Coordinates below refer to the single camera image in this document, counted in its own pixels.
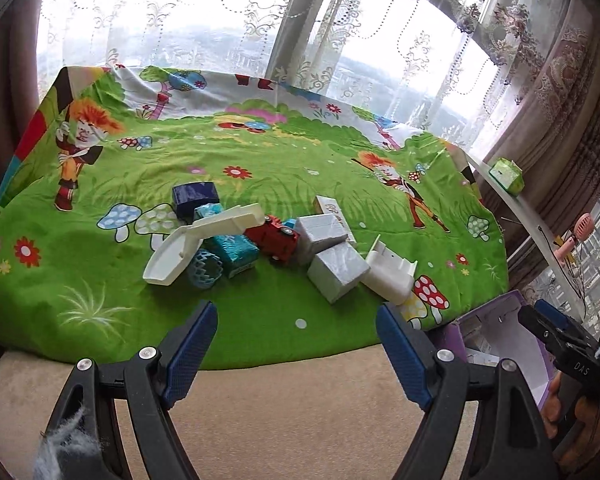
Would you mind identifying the green tissue box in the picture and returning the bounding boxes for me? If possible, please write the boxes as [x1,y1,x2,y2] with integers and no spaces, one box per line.
[488,157,525,197]

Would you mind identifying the white lace curtain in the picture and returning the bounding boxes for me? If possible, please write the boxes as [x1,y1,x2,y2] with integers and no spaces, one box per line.
[35,0,546,161]

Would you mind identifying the purple storage box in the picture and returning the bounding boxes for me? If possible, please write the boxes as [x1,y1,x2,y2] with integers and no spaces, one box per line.
[452,290,556,411]

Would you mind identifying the patterned brown curtain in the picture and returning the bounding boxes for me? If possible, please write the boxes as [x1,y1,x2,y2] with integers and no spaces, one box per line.
[472,0,600,281]

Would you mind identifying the green cartoon printed blanket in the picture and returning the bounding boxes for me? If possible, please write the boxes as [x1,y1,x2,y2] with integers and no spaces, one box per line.
[0,65,511,371]

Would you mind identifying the white window ledge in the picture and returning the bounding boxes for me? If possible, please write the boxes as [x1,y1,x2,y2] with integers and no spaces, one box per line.
[465,152,596,321]

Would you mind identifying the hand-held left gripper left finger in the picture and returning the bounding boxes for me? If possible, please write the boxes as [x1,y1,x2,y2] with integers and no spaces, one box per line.
[32,301,219,480]

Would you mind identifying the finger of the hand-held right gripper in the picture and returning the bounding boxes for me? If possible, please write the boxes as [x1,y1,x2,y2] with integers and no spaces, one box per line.
[534,299,599,344]
[517,306,600,387]

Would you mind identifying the white plastic holder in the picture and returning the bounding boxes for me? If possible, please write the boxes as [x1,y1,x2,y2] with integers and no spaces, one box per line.
[362,235,419,306]

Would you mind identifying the large teal packet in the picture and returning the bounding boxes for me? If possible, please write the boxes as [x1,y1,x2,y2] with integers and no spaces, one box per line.
[202,232,260,278]

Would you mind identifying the silver wrapped box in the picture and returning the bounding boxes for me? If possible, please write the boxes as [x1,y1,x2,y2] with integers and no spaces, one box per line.
[294,213,357,267]
[307,242,372,305]

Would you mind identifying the white plastic case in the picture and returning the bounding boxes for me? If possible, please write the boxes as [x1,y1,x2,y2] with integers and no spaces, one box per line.
[142,203,266,287]

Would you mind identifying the red toy truck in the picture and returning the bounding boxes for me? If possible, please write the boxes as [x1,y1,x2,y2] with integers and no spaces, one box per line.
[244,214,301,265]

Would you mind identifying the navy blue box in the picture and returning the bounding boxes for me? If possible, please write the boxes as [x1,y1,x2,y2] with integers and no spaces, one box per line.
[172,181,222,221]

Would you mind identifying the person's right hand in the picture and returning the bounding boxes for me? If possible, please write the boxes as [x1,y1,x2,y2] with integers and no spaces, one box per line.
[540,372,600,444]

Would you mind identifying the white box with logo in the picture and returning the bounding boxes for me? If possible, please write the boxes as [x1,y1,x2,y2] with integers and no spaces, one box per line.
[313,195,351,221]

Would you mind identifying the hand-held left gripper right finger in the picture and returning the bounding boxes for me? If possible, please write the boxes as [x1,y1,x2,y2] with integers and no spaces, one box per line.
[376,302,556,480]

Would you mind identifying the pink handheld fan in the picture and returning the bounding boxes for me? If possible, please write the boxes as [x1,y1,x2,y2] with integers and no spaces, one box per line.
[554,212,595,263]

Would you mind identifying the small teal packet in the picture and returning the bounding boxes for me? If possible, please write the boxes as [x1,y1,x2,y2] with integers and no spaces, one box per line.
[194,202,226,222]

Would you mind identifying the beige upholstered stool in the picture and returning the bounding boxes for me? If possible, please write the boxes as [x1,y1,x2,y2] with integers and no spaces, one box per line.
[0,345,481,480]

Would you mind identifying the plain brown curtain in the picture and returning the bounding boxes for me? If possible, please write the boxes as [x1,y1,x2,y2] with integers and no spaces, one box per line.
[0,0,46,216]

